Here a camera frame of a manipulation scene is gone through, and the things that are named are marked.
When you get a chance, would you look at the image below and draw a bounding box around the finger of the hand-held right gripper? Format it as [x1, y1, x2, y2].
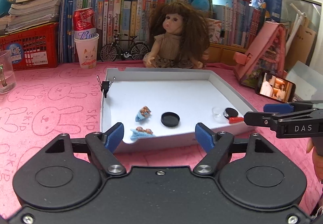
[243, 111, 293, 130]
[264, 101, 323, 114]

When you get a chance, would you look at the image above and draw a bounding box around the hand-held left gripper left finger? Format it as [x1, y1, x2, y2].
[44, 122, 127, 176]

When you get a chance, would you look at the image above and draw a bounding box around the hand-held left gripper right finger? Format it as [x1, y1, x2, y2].
[193, 123, 274, 176]

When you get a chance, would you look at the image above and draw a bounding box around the blue bear hair clip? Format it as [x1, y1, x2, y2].
[130, 127, 154, 143]
[134, 106, 152, 122]

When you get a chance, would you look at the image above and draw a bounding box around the small clear jar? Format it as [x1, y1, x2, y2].
[212, 106, 226, 122]

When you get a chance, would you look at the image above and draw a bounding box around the black round tin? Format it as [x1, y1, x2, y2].
[224, 107, 238, 118]

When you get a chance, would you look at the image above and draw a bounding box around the black round lid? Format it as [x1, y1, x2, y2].
[161, 112, 180, 127]

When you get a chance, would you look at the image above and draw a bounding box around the white cardboard box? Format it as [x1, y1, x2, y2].
[100, 67, 259, 155]

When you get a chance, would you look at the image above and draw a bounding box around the person's right hand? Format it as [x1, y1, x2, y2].
[306, 139, 323, 184]

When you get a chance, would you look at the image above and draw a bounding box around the smartphone with lit screen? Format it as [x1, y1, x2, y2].
[256, 72, 296, 103]

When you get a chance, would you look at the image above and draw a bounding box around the clear plastic folder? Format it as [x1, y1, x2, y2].
[286, 61, 323, 102]

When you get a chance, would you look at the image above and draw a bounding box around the small black binder clip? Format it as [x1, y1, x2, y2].
[96, 75, 116, 98]

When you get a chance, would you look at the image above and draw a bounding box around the pink triangular dollhouse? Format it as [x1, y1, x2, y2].
[233, 22, 288, 88]

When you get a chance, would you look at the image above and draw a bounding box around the pink bunny print towel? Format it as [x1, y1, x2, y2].
[0, 60, 323, 214]

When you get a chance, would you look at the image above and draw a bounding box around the wooden drawer unit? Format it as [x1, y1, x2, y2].
[209, 42, 250, 65]

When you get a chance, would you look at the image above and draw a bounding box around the black model bicycle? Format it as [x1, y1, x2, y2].
[100, 33, 150, 61]

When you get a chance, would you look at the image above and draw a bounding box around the white cat paper cup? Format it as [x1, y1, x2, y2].
[74, 33, 99, 69]

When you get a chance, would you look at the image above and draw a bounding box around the row of tall grey-blue books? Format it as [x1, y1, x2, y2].
[212, 0, 266, 48]

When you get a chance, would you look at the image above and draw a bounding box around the white printed carton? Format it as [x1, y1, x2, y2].
[208, 18, 223, 43]

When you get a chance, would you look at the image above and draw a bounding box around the brown haired doll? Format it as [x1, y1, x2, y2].
[143, 3, 210, 70]

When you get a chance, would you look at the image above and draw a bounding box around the red drink can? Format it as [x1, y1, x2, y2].
[73, 7, 97, 40]

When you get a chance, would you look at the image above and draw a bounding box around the row of colourful books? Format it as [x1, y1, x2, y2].
[83, 0, 167, 56]

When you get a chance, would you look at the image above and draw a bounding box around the clear glass mug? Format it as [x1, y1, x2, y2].
[0, 50, 17, 94]

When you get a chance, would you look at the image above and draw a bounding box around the row of blue workbooks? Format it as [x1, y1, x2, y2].
[59, 0, 85, 63]

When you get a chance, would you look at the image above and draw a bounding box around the stack of lying books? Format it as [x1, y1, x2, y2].
[0, 0, 62, 35]

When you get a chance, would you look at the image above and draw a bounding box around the white pipe frame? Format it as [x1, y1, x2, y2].
[285, 3, 307, 48]

